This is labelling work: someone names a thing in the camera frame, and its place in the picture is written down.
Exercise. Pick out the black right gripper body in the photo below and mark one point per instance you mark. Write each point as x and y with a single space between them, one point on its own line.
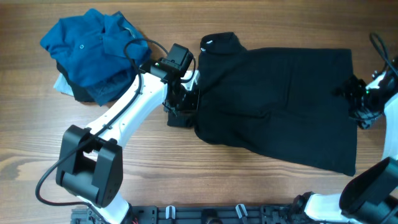
365 104

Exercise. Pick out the folded black garment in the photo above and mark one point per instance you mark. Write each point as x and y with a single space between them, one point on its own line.
79 93

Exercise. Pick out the black polo shirt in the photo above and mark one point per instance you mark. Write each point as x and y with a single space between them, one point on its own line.
277 102

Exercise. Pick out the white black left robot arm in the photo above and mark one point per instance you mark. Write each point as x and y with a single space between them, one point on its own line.
90 165

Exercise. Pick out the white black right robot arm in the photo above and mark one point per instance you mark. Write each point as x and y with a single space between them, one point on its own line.
367 198

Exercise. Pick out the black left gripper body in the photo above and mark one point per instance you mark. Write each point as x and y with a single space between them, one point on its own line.
183 102

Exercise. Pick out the folded dark navy garment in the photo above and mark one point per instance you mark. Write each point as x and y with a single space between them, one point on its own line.
118 87

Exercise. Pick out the folded light grey garment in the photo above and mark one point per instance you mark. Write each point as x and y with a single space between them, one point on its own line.
62 86

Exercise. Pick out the blue polo shirt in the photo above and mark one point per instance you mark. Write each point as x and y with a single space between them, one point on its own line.
95 46

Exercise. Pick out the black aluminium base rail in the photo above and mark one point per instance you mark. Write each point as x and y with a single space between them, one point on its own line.
264 214

